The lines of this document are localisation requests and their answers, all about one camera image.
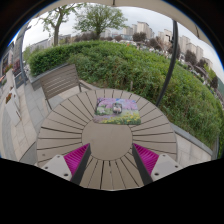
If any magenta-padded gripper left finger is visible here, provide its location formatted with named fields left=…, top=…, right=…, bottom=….
left=41, top=142, right=93, bottom=186

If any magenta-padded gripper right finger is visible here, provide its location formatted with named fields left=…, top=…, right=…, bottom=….
left=131, top=142, right=184, bottom=187

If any flower landscape print mouse pad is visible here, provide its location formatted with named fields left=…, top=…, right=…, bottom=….
left=92, top=97, right=142, bottom=126

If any grey slatted outdoor chair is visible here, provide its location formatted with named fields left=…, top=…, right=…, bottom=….
left=38, top=63, right=95, bottom=110

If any black curved umbrella pole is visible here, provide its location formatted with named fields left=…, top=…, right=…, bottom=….
left=155, top=19, right=180, bottom=108

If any dark standing sign pillar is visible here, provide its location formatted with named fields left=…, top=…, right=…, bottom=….
left=12, top=25, right=30, bottom=90

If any group of apartment buildings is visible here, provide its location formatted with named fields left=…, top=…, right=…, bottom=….
left=99, top=21, right=214, bottom=69

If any thin-crowned tree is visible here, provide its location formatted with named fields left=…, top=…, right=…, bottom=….
left=37, top=2, right=85, bottom=47

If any full-crowned green tree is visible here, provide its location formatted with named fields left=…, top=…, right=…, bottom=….
left=73, top=3, right=128, bottom=41

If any beige patio umbrella canopy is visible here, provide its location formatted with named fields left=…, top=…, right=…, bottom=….
left=19, top=0, right=214, bottom=48

